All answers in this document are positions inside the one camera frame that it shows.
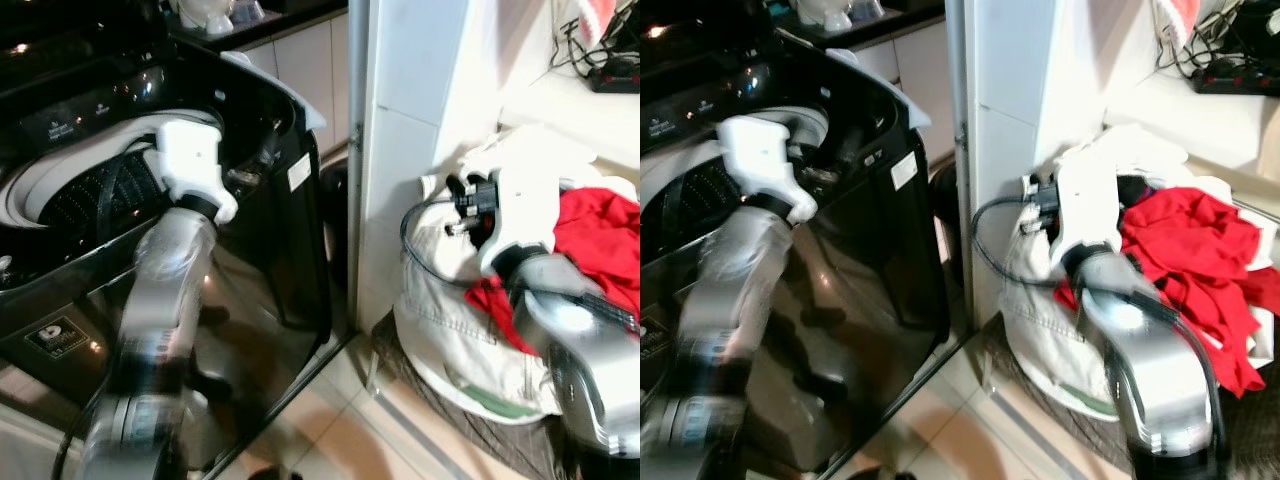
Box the silver metal door frame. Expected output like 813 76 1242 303
345 0 373 336
943 0 979 336

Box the beige denim garment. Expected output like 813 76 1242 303
393 175 563 423
998 178 1126 419

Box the black countertop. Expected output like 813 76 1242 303
770 0 949 51
165 0 351 53

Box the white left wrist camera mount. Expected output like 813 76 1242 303
143 119 240 225
716 114 820 225

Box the black power strip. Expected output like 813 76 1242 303
585 52 641 94
1190 50 1280 97

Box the white ceramic ornament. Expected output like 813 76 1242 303
793 0 889 31
168 0 269 37

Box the white cabinet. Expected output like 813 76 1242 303
860 15 951 166
235 12 351 161

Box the black power cord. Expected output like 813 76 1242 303
548 0 641 76
1155 4 1280 71

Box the white garment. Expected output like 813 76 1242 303
420 123 641 207
1058 122 1280 251

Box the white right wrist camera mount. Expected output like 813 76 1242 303
478 165 563 278
1054 150 1133 263

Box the dark woven laundry basket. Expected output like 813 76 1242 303
978 312 1280 480
370 312 571 480

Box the black top-load washing machine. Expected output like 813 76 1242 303
0 10 338 479
640 10 967 479

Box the black washer logo label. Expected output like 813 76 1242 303
640 315 673 353
24 317 93 358

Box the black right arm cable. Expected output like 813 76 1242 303
399 195 641 336
968 195 1232 451

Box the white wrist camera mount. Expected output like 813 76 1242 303
143 119 240 225
716 114 820 225
1054 150 1133 263
478 165 563 278

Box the red garment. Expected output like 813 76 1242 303
464 186 641 357
1054 185 1278 398

